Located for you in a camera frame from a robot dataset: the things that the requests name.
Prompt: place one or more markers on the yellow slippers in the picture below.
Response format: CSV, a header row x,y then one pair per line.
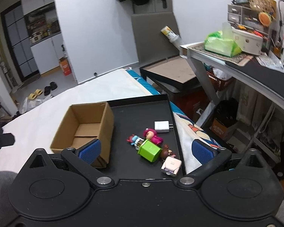
x,y
34,95

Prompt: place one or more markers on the white power adapter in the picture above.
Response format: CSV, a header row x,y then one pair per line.
x,y
162,126

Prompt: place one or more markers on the black slippers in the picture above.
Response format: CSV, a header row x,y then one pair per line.
x,y
51,87

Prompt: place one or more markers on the green cube box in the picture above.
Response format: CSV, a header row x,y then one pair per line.
x,y
149,151

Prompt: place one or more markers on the yellow white bottle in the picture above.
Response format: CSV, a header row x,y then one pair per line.
x,y
172,37

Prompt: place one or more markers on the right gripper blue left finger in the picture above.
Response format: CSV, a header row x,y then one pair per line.
x,y
80,160

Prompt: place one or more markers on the pink hooded figurine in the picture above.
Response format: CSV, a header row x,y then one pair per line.
x,y
151,135

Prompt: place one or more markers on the green tissue pack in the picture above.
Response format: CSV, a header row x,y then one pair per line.
x,y
222,42

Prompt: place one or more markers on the brown-haired small figurine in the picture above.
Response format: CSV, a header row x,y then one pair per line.
x,y
166,152

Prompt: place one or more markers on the white storage container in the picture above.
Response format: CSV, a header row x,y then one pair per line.
x,y
248,42

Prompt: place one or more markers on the blue red-hat figurine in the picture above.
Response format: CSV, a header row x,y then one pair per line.
x,y
135,141

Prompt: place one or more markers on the grey leaning board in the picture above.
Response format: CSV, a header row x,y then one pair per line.
x,y
151,44

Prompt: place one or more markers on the orange carton box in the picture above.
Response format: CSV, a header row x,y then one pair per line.
x,y
65,67

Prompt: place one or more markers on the grey desk drawer unit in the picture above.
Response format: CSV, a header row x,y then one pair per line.
x,y
240,15

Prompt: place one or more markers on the brown cardboard box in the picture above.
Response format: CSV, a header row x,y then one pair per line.
x,y
83,123

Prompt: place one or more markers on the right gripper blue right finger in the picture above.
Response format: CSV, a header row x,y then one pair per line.
x,y
210,158

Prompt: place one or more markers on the black box lid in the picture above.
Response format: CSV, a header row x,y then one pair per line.
x,y
174,74

